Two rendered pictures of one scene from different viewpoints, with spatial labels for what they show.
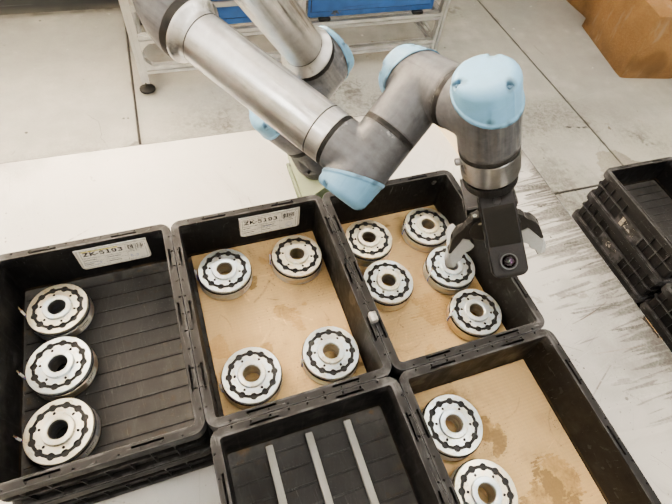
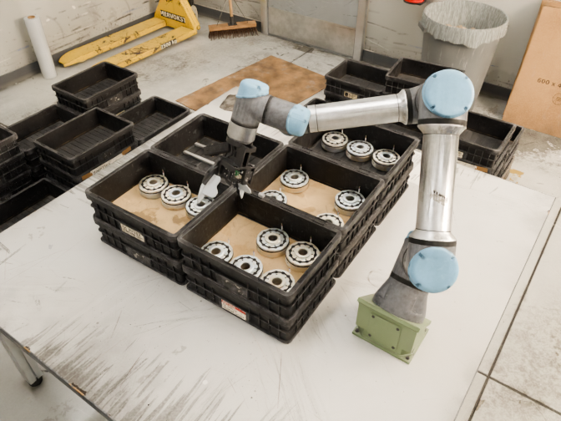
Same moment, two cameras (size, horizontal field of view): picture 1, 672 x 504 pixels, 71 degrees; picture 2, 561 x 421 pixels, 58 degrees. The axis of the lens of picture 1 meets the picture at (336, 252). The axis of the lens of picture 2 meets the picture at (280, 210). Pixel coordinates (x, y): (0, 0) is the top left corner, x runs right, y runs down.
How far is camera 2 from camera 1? 168 cm
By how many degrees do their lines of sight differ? 81
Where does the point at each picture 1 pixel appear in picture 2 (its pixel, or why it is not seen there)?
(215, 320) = (332, 191)
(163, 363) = not seen: hidden behind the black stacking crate
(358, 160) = not seen: hidden behind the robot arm
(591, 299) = (133, 381)
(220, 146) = (483, 311)
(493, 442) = (179, 218)
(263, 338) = (306, 197)
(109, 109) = not seen: outside the picture
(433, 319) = (236, 247)
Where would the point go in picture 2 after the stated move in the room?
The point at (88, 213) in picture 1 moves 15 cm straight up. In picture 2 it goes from (468, 226) to (478, 195)
